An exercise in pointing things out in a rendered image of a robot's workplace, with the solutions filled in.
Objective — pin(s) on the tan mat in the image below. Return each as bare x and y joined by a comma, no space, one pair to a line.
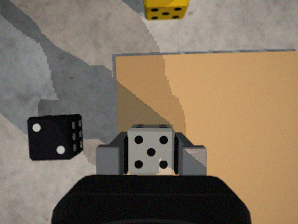
243,107

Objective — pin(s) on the black die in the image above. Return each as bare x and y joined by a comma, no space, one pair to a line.
55,137

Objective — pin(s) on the yellow die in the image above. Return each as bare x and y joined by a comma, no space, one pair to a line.
165,9

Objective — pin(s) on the white die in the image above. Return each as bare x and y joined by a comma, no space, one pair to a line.
151,149

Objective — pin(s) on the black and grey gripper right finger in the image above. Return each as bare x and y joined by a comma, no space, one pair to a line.
189,159

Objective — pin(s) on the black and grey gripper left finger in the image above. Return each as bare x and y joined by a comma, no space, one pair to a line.
112,159

